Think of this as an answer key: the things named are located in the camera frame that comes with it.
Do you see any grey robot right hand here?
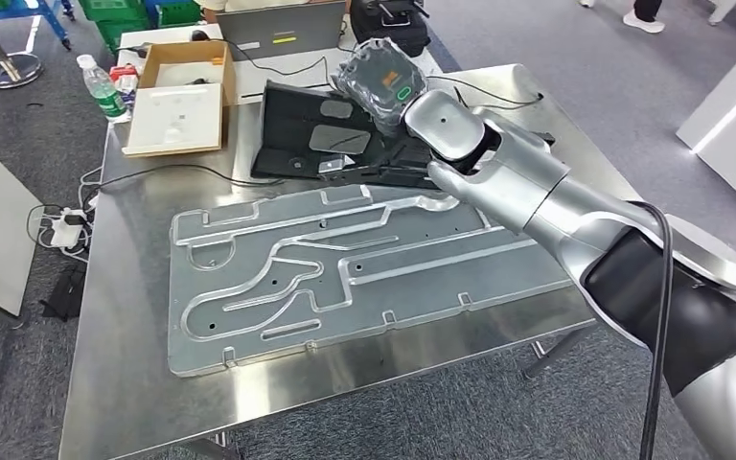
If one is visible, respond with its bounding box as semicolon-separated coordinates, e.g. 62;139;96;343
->
331;37;429;138

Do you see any black plastic plate frame part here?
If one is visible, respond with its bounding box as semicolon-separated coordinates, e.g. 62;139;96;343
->
250;79;557;192

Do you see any stainless steel workbench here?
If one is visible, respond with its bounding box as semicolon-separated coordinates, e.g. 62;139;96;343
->
57;63;645;460

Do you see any black bag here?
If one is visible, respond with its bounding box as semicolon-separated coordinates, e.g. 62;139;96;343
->
349;0;433;58

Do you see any white desk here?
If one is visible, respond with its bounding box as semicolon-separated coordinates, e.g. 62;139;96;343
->
115;22;446;106

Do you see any grey laptop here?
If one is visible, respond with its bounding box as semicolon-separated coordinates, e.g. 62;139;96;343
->
215;0;349;61

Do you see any open cardboard box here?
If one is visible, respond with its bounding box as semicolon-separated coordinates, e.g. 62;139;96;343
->
121;39;239;159

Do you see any stamped sheet metal panel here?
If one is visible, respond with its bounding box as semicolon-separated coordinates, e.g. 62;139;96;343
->
168;184;576;379

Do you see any white foam insert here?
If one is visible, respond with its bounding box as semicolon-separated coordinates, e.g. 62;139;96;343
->
126;83;224;153

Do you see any green plastic crate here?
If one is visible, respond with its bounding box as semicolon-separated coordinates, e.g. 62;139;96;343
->
151;0;204;28
78;0;152;23
96;17;153;56

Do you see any small red white carton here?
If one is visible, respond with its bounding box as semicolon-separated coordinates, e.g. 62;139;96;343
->
108;63;142;108

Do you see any clear plastic water bottle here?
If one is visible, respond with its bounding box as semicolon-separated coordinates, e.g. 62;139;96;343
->
76;54;129;122

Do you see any person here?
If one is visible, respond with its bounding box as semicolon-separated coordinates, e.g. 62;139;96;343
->
621;0;666;35

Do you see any white power strip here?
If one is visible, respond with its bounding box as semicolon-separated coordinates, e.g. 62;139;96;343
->
49;208;90;250

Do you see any black pouch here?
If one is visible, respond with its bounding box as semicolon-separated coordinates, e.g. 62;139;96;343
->
38;263;88;322

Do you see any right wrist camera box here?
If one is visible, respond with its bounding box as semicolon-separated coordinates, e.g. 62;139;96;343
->
316;144;436;187

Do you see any black laptop cable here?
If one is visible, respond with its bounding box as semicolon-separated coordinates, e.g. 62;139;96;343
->
209;34;344;81

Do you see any blue metal trolley frame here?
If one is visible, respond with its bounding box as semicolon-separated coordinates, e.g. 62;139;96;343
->
0;0;72;52

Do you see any chrome stanchion post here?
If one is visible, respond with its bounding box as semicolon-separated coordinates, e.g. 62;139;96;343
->
0;0;44;90

